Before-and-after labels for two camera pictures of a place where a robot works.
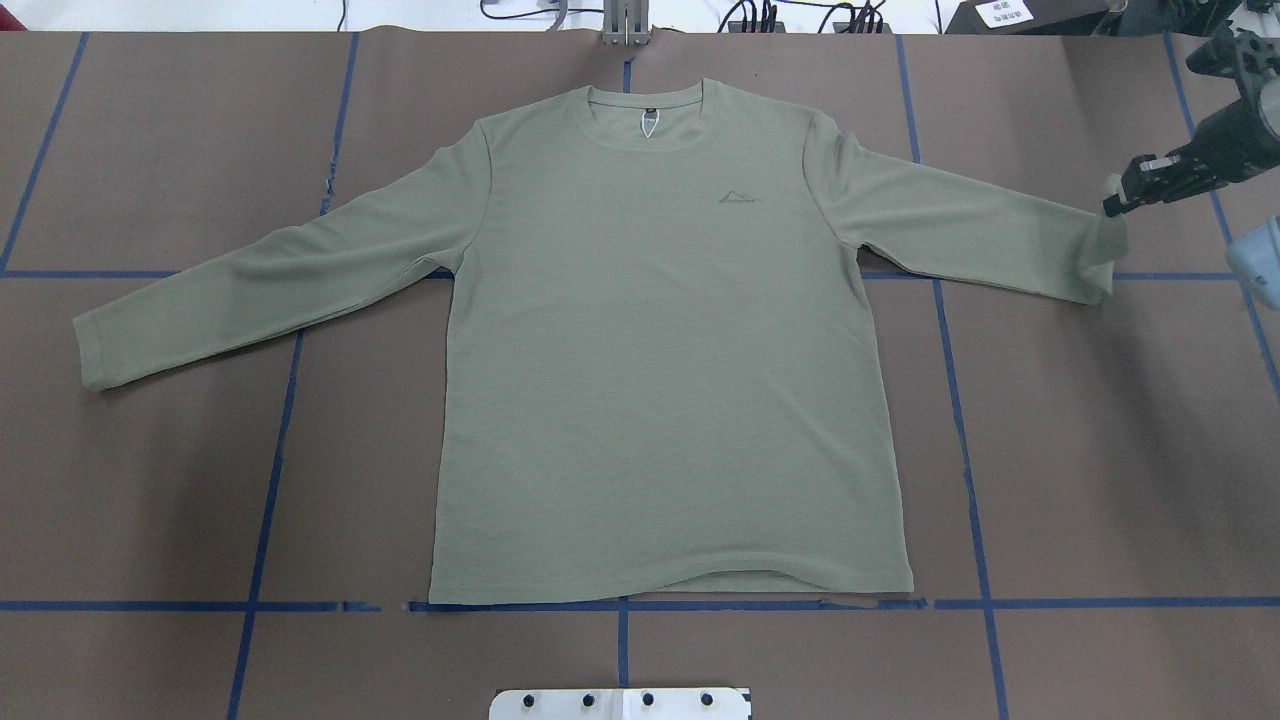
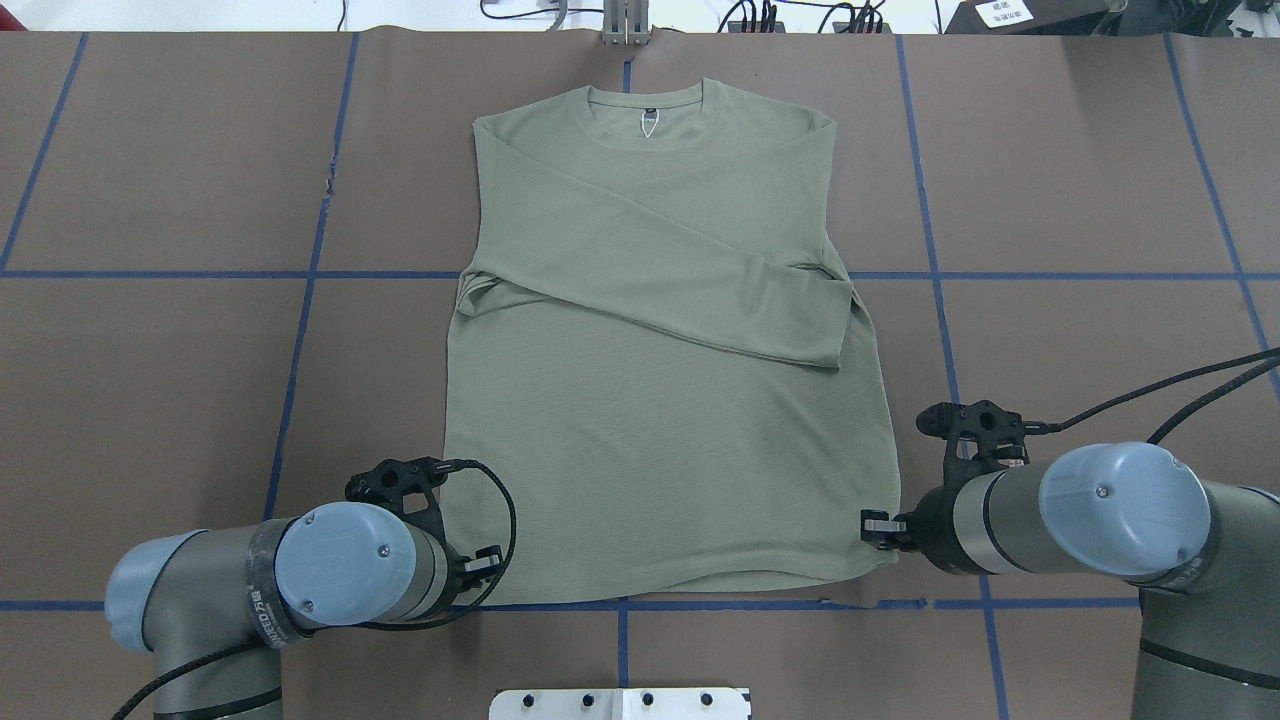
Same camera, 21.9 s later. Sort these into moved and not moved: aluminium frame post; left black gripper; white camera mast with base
Moved: left black gripper
Not moved: aluminium frame post; white camera mast with base
